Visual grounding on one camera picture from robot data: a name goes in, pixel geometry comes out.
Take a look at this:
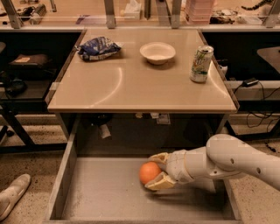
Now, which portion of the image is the pink storage box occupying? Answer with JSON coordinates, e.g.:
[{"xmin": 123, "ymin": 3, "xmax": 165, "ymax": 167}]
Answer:
[{"xmin": 185, "ymin": 0, "xmax": 214, "ymax": 25}]

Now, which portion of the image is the white shoe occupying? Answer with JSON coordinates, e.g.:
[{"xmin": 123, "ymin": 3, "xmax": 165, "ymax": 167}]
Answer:
[{"xmin": 0, "ymin": 173, "xmax": 31, "ymax": 221}]

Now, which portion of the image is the beige counter cabinet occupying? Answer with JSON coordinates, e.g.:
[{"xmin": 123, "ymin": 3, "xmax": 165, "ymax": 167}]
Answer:
[{"xmin": 44, "ymin": 27, "xmax": 240, "ymax": 141}]

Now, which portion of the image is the white paper bowl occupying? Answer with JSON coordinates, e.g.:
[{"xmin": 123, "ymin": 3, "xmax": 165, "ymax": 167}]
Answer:
[{"xmin": 140, "ymin": 42, "xmax": 176, "ymax": 65}]

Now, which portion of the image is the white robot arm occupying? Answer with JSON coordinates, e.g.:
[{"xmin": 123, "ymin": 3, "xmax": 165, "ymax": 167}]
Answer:
[{"xmin": 144, "ymin": 134, "xmax": 280, "ymax": 191}]

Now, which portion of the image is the open grey drawer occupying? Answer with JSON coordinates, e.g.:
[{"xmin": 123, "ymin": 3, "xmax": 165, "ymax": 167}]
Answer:
[{"xmin": 44, "ymin": 114, "xmax": 242, "ymax": 224}]

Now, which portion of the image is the orange fruit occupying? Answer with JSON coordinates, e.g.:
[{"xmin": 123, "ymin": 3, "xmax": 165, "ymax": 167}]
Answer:
[{"xmin": 139, "ymin": 162, "xmax": 161, "ymax": 185}]

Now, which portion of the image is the blue chip bag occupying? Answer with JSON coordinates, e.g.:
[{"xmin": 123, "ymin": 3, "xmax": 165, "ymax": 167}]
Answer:
[{"xmin": 78, "ymin": 37, "xmax": 122, "ymax": 61}]

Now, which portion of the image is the black power adapter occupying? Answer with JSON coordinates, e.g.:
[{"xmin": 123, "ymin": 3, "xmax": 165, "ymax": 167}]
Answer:
[{"xmin": 241, "ymin": 78, "xmax": 259, "ymax": 88}]

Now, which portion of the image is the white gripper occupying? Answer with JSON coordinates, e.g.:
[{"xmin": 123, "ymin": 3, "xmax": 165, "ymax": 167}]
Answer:
[{"xmin": 144, "ymin": 150, "xmax": 194, "ymax": 191}]

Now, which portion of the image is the black office chair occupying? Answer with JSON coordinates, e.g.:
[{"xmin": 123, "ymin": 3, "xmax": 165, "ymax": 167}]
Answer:
[{"xmin": 0, "ymin": 42, "xmax": 57, "ymax": 98}]

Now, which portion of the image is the green white soda can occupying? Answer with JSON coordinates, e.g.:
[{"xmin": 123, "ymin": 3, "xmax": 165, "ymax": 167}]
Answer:
[{"xmin": 190, "ymin": 45, "xmax": 214, "ymax": 83}]

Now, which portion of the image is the white tissue box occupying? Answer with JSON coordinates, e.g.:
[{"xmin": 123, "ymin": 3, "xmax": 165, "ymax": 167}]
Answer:
[{"xmin": 123, "ymin": 0, "xmax": 142, "ymax": 20}]

